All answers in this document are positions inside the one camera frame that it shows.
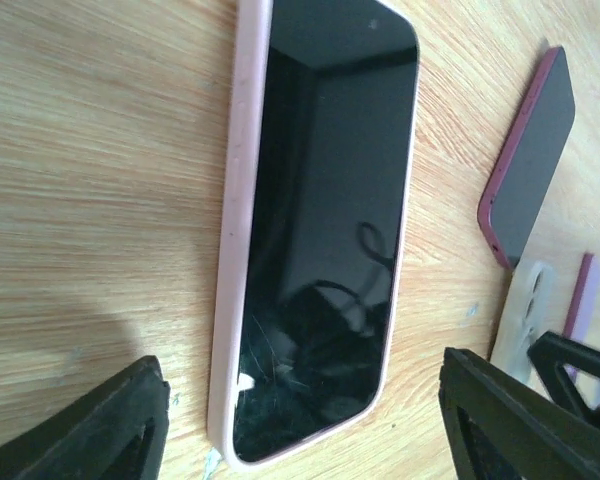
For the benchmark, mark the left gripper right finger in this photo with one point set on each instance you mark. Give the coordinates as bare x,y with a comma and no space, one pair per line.
497,427

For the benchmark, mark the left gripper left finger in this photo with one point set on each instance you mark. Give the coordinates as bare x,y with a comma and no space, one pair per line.
117,430

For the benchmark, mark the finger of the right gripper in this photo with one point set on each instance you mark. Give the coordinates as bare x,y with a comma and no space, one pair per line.
557,360

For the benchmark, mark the pink phone case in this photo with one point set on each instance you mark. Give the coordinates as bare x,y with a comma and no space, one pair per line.
240,200

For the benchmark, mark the cream white phone case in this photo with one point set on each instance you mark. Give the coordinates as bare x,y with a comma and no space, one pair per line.
536,302

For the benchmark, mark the dark red phone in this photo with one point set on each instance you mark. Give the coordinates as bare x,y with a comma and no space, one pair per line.
524,169

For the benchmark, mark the black screen phone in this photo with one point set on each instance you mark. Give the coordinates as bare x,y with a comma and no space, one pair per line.
325,225

